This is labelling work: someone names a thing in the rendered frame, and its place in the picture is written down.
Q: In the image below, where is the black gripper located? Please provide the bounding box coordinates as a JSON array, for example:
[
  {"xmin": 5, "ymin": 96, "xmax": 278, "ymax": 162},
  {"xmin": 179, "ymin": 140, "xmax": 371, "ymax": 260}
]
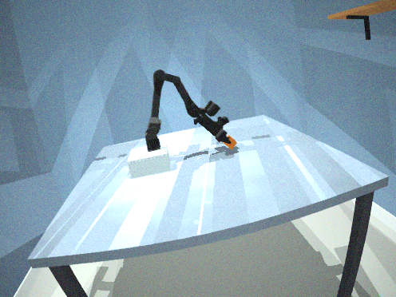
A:
[{"xmin": 205, "ymin": 120, "xmax": 231, "ymax": 144}]

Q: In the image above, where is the orange block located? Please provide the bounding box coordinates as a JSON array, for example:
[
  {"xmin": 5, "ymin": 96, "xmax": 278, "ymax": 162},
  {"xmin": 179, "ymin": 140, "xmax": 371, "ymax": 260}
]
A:
[{"xmin": 224, "ymin": 135, "xmax": 237, "ymax": 150}]

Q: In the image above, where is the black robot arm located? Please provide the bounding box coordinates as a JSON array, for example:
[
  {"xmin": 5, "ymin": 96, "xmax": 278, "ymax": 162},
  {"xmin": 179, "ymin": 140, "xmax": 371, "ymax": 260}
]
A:
[{"xmin": 145, "ymin": 69, "xmax": 230, "ymax": 152}]

